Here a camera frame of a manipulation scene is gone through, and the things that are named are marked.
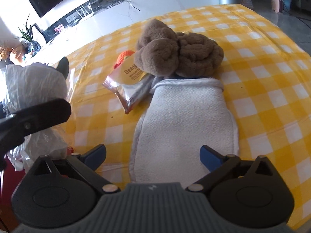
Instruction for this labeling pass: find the yellow checkered tablecloth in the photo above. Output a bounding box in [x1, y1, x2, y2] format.
[63, 5, 310, 229]

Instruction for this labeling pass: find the clear plastic bag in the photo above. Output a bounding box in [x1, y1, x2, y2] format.
[1, 63, 68, 172]

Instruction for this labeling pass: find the white wifi router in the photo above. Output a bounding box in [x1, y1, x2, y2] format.
[75, 2, 94, 19]

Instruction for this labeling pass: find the white terry mitt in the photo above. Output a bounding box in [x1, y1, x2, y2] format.
[129, 78, 239, 187]

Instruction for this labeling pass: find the pink small heater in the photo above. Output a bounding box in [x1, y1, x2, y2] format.
[272, 0, 284, 13]

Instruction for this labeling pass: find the orange crochet toy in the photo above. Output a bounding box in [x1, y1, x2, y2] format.
[113, 50, 135, 69]

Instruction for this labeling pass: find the plant in blue vase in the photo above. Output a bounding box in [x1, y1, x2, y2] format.
[18, 15, 41, 57]

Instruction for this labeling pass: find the brown plush towel roll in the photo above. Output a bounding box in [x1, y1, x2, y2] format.
[134, 19, 224, 78]

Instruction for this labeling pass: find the red box lid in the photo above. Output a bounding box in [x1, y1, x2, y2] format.
[1, 158, 25, 232]

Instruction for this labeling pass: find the white tv cabinet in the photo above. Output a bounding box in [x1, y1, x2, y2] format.
[31, 0, 219, 65]

